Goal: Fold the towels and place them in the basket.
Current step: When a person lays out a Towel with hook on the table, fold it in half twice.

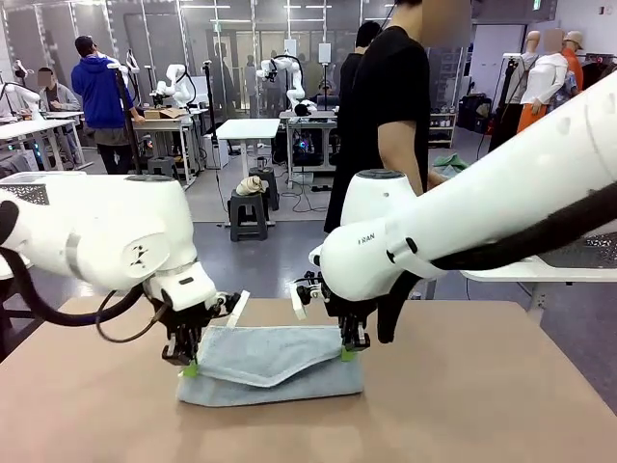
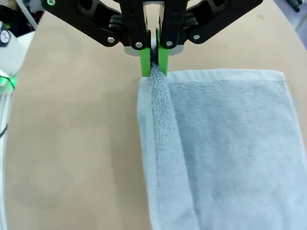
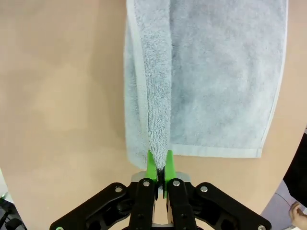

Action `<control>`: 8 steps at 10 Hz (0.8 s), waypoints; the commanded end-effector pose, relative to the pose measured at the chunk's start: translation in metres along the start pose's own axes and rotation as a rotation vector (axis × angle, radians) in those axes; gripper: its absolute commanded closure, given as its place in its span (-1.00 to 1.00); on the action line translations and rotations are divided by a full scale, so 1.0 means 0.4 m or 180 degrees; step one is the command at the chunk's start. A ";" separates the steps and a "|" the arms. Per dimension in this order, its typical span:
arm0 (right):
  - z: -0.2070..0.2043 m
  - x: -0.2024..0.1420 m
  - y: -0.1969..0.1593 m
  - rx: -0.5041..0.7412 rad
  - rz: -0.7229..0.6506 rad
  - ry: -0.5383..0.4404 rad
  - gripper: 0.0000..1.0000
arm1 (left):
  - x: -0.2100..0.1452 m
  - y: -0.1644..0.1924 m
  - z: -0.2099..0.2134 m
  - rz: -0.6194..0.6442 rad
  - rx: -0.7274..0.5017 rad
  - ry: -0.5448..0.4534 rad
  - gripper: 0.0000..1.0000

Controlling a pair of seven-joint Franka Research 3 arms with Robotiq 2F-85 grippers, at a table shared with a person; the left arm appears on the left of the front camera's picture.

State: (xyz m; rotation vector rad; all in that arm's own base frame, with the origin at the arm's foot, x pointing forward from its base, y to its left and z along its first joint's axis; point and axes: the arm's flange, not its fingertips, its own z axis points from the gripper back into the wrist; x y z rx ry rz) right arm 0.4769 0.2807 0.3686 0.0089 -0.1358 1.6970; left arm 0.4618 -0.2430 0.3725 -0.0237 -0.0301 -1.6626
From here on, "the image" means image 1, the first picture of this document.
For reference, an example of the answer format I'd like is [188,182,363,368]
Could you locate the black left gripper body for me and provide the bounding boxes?
[152,293,216,341]

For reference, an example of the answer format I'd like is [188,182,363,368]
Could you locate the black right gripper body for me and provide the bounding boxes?
[323,284,380,325]

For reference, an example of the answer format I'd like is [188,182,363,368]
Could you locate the light blue towel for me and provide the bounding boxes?
[175,323,366,407]

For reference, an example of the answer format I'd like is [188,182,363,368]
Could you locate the green towel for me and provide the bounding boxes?
[432,152,471,170]

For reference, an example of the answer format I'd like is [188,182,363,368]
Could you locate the dark mesh basket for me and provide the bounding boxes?
[544,231,617,269]

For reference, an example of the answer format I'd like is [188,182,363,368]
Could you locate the grey step stool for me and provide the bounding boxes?
[228,188,270,242]
[248,166,281,211]
[147,156,180,182]

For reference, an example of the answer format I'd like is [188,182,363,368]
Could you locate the beige cloth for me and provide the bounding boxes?
[235,177,265,197]

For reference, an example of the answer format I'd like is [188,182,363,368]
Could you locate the white side table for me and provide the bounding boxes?
[460,231,617,310]

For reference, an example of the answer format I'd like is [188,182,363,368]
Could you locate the white computer tower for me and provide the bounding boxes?
[201,134,230,170]

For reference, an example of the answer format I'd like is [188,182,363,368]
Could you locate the grey robot desk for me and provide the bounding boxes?
[278,109,338,189]

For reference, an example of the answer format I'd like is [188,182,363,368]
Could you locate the white height-adjustable desk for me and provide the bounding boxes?
[215,118,282,228]

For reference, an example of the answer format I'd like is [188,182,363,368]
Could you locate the storage shelf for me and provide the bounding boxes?
[427,45,459,149]

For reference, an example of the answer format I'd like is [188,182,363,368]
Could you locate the white perforated box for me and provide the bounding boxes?
[0,171,88,204]

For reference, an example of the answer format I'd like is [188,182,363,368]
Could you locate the cardboard box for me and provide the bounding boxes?
[143,108,189,121]

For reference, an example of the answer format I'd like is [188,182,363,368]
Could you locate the black tripod stand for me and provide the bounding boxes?
[201,60,218,165]
[106,61,144,176]

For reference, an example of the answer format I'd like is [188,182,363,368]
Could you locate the person in black clothes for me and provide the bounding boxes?
[323,0,476,235]

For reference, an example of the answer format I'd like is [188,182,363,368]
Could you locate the black suitcases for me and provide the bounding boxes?
[456,94,493,134]

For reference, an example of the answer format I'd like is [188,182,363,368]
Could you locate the person in black behind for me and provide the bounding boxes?
[336,21,385,146]

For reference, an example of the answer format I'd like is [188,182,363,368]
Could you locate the man in blue hoodie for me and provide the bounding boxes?
[70,34,146,176]

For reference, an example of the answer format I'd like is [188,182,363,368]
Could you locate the white workbench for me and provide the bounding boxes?
[0,118,86,170]

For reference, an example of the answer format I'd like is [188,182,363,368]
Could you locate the seated person in grey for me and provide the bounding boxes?
[37,67,82,113]

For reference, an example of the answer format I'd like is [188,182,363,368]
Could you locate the person in white shirt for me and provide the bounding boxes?
[529,27,571,117]

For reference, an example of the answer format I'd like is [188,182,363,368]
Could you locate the person in orange with cap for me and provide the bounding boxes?
[561,29,587,93]

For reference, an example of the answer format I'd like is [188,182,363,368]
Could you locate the left arm black cable sleeve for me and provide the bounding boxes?
[0,200,170,344]

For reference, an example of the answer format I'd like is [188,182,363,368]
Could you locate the arm black cable sleeve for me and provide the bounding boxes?
[378,180,617,344]
[0,200,170,344]

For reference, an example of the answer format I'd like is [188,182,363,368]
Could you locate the right arm black cable sleeve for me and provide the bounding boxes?
[378,180,617,344]

